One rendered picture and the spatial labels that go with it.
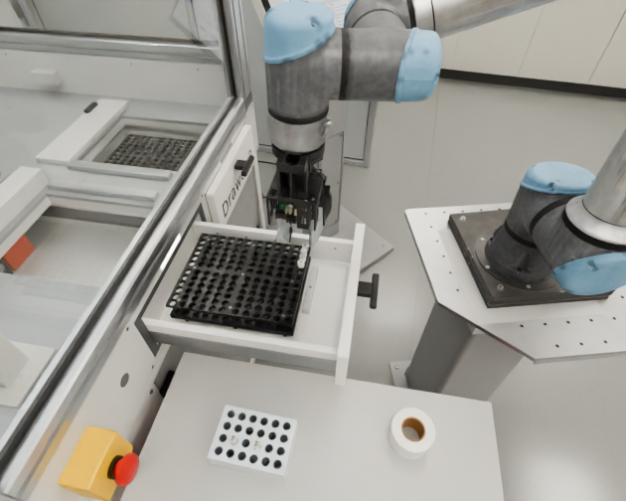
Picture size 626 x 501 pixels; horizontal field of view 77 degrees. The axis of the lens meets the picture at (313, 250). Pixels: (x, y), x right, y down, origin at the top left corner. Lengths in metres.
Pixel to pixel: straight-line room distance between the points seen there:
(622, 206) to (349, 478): 0.57
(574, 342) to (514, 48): 2.89
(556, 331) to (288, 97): 0.72
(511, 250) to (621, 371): 1.18
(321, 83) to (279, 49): 0.05
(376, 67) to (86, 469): 0.59
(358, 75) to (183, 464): 0.63
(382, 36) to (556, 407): 1.55
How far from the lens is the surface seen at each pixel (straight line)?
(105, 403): 0.68
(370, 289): 0.69
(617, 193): 0.70
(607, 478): 1.78
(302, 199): 0.53
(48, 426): 0.59
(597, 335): 0.99
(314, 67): 0.46
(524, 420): 1.72
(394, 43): 0.48
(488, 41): 3.56
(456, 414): 0.79
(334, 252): 0.81
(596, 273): 0.75
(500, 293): 0.91
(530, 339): 0.92
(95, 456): 0.63
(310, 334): 0.72
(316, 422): 0.74
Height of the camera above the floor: 1.46
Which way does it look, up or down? 48 degrees down
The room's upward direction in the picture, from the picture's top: straight up
